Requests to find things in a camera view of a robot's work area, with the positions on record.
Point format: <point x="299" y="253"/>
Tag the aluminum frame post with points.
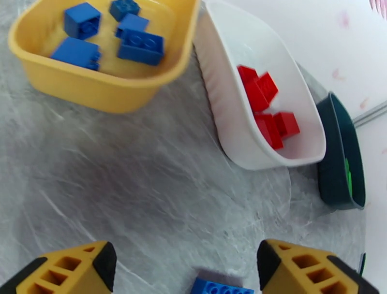
<point x="370" y="113"/>

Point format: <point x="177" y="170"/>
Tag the white plastic container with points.
<point x="223" y="99"/>

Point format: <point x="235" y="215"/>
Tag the green lego brick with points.
<point x="349" y="175"/>

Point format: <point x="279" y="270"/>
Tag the yellow plastic container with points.
<point x="90" y="87"/>

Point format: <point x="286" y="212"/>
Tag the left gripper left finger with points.
<point x="66" y="270"/>

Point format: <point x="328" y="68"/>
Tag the blue lego brick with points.
<point x="134" y="21"/>
<point x="82" y="20"/>
<point x="140" y="47"/>
<point x="124" y="8"/>
<point x="76" y="53"/>
<point x="222" y="287"/>

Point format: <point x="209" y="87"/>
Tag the red lego brick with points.
<point x="267" y="131"/>
<point x="246" y="75"/>
<point x="266" y="89"/>
<point x="287" y="124"/>

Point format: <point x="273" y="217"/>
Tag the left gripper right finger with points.
<point x="314" y="272"/>

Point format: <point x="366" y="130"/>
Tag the dark teal plastic container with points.
<point x="332" y="181"/>

